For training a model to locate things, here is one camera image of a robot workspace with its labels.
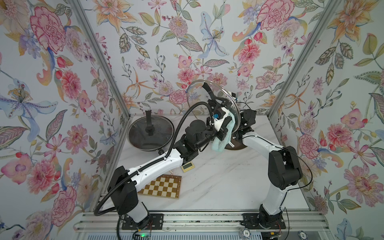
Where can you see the glass pot lid black handle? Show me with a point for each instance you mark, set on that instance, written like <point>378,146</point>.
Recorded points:
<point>216,96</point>

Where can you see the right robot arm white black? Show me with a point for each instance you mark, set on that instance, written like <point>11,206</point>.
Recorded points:
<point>284,169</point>

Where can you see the light green cleaning cloth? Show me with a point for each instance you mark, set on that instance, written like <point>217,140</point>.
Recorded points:
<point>224,134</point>

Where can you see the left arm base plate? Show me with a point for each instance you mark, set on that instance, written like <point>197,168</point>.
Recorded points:
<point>152,222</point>

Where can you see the wooden chessboard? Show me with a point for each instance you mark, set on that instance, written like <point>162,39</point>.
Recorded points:
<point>164,186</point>

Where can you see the yellow blue calculator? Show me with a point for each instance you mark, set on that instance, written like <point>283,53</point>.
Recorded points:
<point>187,167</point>

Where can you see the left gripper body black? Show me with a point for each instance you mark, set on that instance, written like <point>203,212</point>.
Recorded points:
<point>207,133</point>

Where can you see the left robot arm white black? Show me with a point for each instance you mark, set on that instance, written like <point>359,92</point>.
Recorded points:
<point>125,184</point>

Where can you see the brown frying pan cream handle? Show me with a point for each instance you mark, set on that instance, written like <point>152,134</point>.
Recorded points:
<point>236,143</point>

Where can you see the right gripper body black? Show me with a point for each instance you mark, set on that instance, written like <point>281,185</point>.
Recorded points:
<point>240,129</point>

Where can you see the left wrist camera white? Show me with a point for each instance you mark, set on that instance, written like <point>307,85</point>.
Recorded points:
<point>222,118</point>

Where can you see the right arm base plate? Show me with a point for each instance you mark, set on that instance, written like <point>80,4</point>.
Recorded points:
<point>253,221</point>

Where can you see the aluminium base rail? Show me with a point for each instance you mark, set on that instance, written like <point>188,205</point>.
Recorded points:
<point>208,221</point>

